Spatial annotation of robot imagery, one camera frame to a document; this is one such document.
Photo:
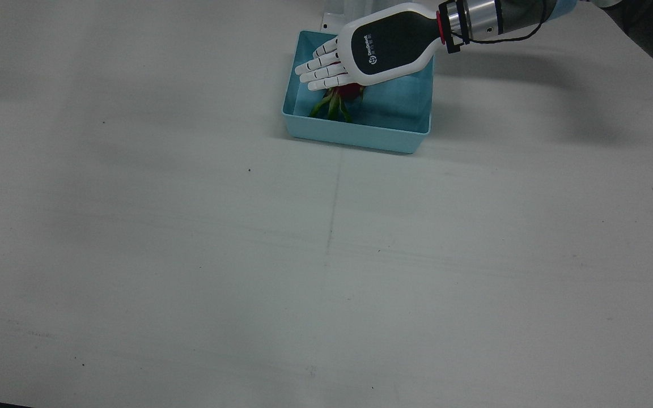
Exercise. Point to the white grey left robot hand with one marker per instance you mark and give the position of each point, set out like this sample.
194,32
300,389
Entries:
389,39

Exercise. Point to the pink dragon fruit green scales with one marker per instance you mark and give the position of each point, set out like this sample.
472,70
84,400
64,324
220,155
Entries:
352,92

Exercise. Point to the teal plastic bin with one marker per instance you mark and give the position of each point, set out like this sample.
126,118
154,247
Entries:
394,107

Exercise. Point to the left robot arm blue sleeve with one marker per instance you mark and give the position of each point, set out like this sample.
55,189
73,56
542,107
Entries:
479,20

